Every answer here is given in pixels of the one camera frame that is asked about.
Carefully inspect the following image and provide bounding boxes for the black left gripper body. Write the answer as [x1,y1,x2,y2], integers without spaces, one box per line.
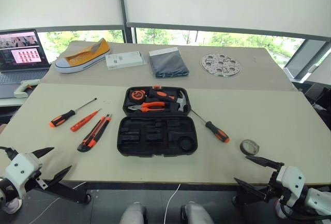
[24,152,52,191]

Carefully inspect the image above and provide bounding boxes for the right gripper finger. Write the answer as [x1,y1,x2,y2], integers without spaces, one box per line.
[233,177,270,201]
[245,155,284,171]

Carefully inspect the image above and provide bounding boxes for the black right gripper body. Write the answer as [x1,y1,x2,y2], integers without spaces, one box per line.
[267,167,285,199]

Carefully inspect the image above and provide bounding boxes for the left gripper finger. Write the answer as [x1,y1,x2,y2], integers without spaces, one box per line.
[32,146,55,158]
[47,165,73,187]

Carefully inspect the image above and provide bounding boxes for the black electrical tape roll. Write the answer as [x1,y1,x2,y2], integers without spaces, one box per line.
[239,139,260,156]

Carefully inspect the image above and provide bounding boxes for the black orange screwdriver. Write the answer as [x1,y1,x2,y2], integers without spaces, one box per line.
[190,109,231,143]
[49,97,98,128]

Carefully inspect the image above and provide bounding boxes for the orange voltage tester pen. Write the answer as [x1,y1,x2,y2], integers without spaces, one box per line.
[70,108,102,132]

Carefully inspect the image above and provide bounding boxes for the orange black utility knife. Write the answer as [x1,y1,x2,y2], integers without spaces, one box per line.
[77,113,113,153]

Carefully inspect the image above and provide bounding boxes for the black tool case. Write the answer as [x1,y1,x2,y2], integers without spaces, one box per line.
[116,85,199,158]

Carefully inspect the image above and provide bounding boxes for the grey rounded shape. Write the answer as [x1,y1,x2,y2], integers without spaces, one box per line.
[119,202,148,224]
[180,201,216,224]

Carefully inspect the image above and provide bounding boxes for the white glue gun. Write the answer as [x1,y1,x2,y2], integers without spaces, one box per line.
[13,79,41,99]

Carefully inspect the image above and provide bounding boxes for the black equipment beside table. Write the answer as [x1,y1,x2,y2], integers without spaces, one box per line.
[303,82,331,132]

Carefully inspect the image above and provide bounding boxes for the yellow canvas shoe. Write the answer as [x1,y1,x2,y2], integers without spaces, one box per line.
[54,37,112,74]

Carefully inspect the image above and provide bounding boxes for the open laptop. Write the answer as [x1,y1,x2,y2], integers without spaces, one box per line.
[0,28,51,99]

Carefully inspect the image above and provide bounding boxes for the round perforated metal plate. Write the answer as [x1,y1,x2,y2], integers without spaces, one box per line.
[199,53,242,78]

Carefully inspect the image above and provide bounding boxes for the orange black tape measure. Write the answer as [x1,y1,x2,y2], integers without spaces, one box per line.
[129,89,147,103]

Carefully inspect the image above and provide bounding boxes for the grey framed panel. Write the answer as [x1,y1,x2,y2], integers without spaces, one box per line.
[282,38,331,83]

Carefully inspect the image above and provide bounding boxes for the claw hammer black orange grip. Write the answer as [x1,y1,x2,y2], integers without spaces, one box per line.
[148,88,188,113]

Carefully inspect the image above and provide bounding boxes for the white flat box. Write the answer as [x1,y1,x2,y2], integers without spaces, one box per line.
[104,50,148,71]

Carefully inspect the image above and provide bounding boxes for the dark folded cloth package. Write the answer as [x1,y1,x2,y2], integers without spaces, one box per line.
[148,47,190,78]

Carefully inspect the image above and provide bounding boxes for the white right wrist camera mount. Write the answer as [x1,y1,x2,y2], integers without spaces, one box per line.
[276,166,307,208]

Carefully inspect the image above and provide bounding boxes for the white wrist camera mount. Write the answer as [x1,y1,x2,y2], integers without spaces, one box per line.
[276,166,307,208]
[4,153,42,199]

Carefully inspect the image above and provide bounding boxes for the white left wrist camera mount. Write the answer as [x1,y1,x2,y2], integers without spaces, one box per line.
[4,153,42,199]

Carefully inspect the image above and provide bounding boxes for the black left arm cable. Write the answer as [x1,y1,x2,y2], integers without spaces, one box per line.
[0,146,19,161]

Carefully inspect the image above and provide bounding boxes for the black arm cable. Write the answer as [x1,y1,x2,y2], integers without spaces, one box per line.
[278,200,331,221]
[0,146,19,161]

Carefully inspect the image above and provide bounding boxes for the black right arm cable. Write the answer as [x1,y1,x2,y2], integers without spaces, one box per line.
[278,200,331,221]

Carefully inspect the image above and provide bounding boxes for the thin white cable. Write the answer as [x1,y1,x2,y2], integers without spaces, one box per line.
[163,183,182,224]

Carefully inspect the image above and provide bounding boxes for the orange handled pliers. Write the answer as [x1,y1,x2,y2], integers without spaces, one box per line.
[127,101,167,113]

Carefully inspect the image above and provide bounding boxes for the grey window post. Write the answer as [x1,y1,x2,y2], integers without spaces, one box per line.
[115,0,138,44]

